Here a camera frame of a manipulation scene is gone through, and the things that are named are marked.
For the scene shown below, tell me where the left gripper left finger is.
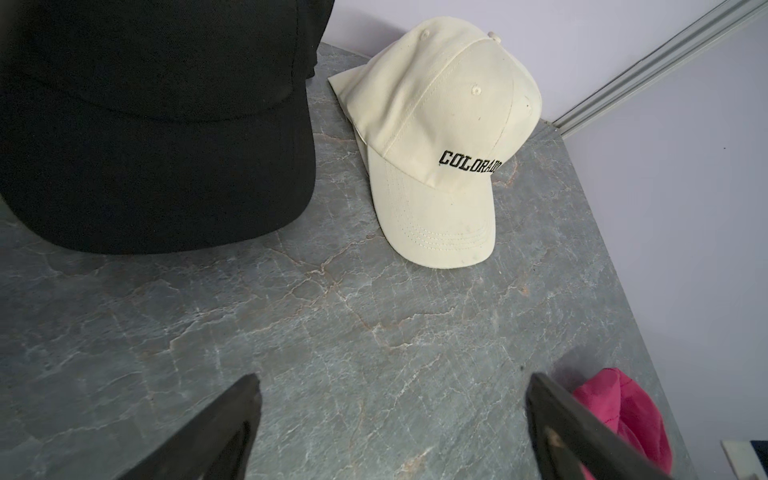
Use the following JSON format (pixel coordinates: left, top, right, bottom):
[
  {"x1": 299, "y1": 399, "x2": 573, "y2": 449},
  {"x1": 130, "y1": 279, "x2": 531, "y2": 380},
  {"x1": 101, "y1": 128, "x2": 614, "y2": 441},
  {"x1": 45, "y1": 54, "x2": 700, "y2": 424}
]
[{"x1": 121, "y1": 373, "x2": 262, "y2": 480}]

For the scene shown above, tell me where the black cap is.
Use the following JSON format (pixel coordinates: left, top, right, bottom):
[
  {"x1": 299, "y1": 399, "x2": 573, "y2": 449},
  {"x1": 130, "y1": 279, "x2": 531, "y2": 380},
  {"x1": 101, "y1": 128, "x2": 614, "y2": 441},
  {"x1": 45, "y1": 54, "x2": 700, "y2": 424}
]
[{"x1": 1, "y1": 1, "x2": 333, "y2": 254}]

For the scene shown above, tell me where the cream cap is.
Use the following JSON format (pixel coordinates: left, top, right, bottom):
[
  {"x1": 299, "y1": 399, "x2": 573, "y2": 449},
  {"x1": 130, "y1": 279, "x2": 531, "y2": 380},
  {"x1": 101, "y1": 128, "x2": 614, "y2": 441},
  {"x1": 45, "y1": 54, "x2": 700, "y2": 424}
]
[{"x1": 329, "y1": 16, "x2": 542, "y2": 269}]

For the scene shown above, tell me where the pink cap right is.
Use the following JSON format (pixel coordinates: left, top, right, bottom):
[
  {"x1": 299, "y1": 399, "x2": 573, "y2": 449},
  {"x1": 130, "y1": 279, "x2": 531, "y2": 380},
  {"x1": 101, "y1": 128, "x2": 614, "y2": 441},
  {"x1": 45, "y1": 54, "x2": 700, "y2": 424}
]
[{"x1": 572, "y1": 368, "x2": 673, "y2": 475}]

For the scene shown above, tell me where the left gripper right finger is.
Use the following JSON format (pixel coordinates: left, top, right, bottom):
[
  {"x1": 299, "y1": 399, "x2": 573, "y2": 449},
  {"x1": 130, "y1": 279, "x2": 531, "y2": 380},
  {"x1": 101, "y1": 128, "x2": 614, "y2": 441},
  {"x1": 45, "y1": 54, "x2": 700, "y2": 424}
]
[{"x1": 525, "y1": 372, "x2": 669, "y2": 480}]

